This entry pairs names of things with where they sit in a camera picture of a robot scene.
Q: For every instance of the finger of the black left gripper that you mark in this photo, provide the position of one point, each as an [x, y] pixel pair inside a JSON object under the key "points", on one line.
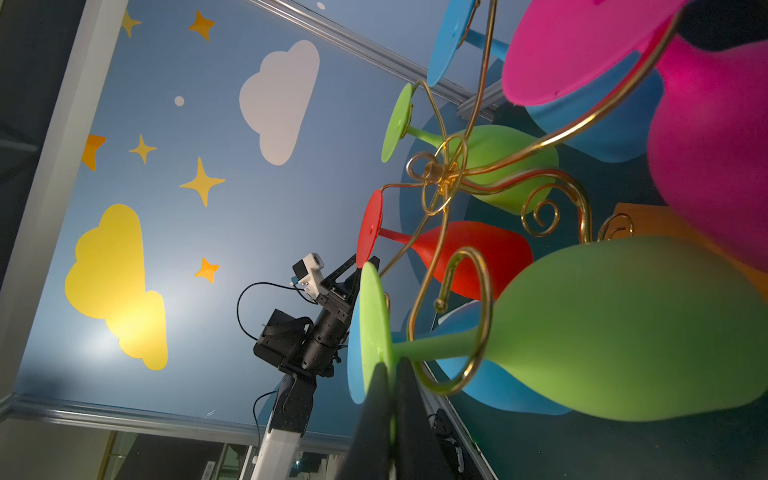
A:
{"points": [[371, 264], [332, 278]]}

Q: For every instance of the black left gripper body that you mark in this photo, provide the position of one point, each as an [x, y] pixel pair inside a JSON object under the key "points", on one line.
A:
{"points": [[337, 299]]}

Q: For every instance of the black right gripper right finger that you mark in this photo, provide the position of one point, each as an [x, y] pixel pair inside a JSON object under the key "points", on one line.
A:
{"points": [[417, 453]]}

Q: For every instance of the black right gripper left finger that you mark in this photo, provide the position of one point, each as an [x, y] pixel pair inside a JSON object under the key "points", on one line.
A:
{"points": [[369, 456]]}

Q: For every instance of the blue wine glass front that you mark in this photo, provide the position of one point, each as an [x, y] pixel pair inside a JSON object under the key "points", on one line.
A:
{"points": [[491, 385]]}

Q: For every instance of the blue wine glass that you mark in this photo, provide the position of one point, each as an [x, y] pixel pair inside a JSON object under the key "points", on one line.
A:
{"points": [[620, 136], [491, 385]]}

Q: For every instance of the light green wine glass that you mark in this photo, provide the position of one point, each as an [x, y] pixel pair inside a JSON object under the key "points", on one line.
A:
{"points": [[637, 329]]}

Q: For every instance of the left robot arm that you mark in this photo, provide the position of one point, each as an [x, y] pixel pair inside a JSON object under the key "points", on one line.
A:
{"points": [[303, 349]]}

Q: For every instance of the wooden rack base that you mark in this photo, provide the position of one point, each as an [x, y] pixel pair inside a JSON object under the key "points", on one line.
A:
{"points": [[652, 220]]}

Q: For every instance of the blue wine glass rear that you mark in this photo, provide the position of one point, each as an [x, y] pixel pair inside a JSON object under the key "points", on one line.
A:
{"points": [[620, 136]]}

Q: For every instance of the magenta wine glass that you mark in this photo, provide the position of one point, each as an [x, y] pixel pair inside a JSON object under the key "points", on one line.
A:
{"points": [[707, 143]]}

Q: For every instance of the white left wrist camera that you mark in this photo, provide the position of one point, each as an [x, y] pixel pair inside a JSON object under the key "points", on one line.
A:
{"points": [[308, 274]]}

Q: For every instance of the gold wire glass rack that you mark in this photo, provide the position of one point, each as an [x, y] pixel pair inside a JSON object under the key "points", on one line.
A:
{"points": [[447, 173]]}

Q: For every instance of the aluminium frame rail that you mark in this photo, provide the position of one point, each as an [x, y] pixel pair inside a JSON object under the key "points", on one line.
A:
{"points": [[375, 54]]}

